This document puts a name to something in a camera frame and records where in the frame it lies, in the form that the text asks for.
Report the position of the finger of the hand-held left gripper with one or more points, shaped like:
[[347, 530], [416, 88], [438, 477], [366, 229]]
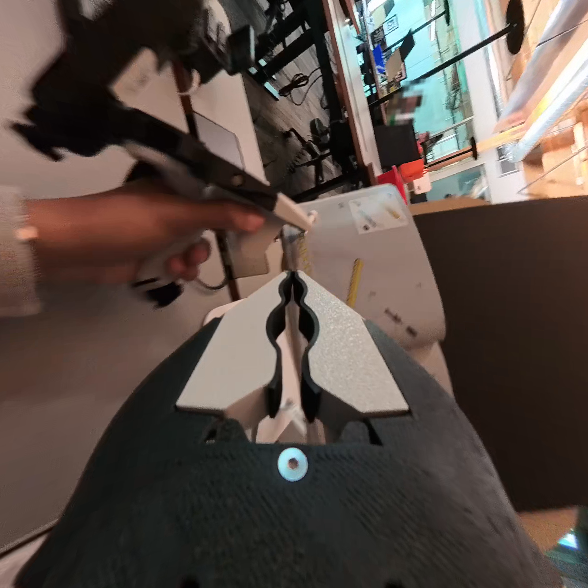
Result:
[[246, 250], [294, 213]]

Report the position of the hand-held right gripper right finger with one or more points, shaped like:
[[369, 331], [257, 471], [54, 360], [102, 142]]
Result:
[[353, 367]]

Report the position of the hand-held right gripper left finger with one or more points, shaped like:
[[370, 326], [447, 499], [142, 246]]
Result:
[[229, 367]]

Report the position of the lego instruction booklet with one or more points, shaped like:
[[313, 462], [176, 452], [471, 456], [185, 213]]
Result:
[[367, 257]]

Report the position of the person's left hand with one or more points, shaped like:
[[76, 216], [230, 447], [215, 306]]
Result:
[[115, 229]]

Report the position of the white book stand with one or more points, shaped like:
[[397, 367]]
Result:
[[216, 314]]

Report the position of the black office chair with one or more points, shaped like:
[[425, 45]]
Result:
[[321, 147]]

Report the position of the grey flat sheet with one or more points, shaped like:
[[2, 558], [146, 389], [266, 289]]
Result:
[[218, 140]]

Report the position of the orange plastic bin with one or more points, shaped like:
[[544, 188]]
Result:
[[406, 177]]

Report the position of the long wooden table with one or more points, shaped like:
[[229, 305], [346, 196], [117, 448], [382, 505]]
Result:
[[353, 92]]

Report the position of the black flat panel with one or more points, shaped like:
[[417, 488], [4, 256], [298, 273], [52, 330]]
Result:
[[505, 344]]

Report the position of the black round-base pole stand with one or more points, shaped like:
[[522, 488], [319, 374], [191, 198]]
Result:
[[500, 23]]

